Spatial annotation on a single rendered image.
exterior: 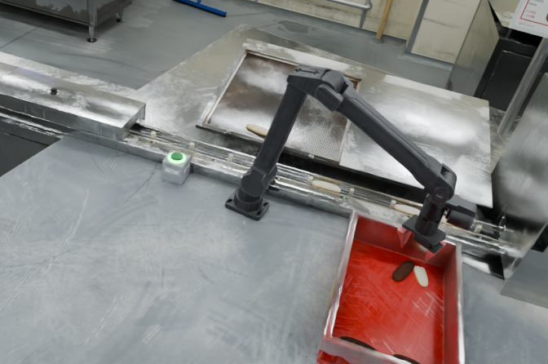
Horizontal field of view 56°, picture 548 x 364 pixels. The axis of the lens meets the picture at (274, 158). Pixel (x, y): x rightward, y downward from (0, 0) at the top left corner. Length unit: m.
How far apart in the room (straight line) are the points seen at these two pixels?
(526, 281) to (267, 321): 0.74
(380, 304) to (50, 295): 0.84
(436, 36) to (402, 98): 2.96
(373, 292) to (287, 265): 0.25
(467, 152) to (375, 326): 0.85
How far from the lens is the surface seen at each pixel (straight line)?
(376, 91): 2.13
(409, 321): 1.46
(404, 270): 1.55
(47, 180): 1.70
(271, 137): 1.41
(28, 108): 1.92
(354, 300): 1.44
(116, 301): 1.36
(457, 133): 2.07
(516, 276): 1.62
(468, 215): 1.39
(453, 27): 5.05
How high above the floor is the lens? 1.89
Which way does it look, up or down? 36 degrees down
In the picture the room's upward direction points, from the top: 12 degrees clockwise
